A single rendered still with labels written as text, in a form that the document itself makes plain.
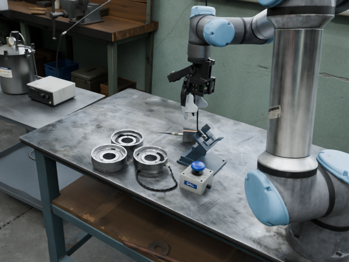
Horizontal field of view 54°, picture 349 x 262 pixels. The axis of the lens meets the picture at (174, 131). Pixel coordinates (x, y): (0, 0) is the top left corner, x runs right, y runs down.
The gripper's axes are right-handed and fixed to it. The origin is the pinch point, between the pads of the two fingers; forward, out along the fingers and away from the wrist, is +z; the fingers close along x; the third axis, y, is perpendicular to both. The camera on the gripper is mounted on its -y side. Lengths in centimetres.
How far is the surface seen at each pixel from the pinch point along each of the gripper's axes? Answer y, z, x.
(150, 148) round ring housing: -0.9, 6.9, -19.2
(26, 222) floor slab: -90, 86, -15
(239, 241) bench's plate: 38, 13, -32
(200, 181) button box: 21.2, 6.9, -24.8
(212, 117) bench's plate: -1.4, 7.7, 20.3
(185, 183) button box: 17.0, 9.1, -25.3
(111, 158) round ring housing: -8.3, 9.4, -28.6
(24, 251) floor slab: -73, 87, -27
